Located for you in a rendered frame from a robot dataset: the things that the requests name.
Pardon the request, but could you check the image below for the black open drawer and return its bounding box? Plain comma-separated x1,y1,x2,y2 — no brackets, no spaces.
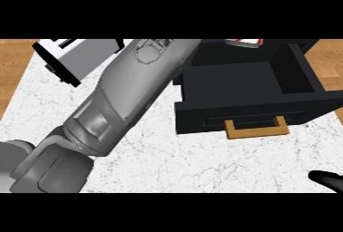
173,38,343,103

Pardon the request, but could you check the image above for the black drawer front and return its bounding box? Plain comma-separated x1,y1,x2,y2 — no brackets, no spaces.
175,90,343,136

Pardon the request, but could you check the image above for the white and black toaster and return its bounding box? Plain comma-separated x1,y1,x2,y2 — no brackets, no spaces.
31,38,127,89

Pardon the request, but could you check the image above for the wooden drawer handle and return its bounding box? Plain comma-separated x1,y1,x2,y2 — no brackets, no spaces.
223,115,291,140

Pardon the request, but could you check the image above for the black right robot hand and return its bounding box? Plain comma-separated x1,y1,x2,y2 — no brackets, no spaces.
308,169,343,193

